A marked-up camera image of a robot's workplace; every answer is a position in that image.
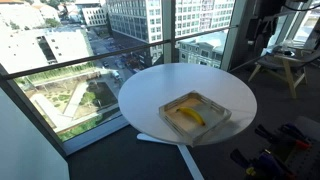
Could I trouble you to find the yellow banana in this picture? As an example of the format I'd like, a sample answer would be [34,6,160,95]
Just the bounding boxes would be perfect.
[175,106,206,127]

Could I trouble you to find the square wooden slotted tray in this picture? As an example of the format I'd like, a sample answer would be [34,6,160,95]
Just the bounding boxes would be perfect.
[158,90,233,147]

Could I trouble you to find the dark window handrail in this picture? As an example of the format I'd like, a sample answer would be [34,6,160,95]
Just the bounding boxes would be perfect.
[0,24,239,81]

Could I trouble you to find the white table base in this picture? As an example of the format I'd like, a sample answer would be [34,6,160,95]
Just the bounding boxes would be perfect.
[136,133,205,180]

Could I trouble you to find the wooden lounge chair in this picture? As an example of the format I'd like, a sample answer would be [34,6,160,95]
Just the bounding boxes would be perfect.
[247,39,320,100]

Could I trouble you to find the blue and yellow clamp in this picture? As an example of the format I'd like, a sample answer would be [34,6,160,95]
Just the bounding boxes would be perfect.
[229,148,296,180]

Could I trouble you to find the black clamp with red tip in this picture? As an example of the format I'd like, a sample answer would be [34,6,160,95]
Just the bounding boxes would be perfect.
[254,123,313,150]

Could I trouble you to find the grey perforated board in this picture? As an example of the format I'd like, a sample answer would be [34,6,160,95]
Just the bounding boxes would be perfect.
[285,115,320,180]

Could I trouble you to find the window frame mullion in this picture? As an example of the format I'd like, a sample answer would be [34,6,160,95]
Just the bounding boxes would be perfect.
[162,0,177,64]

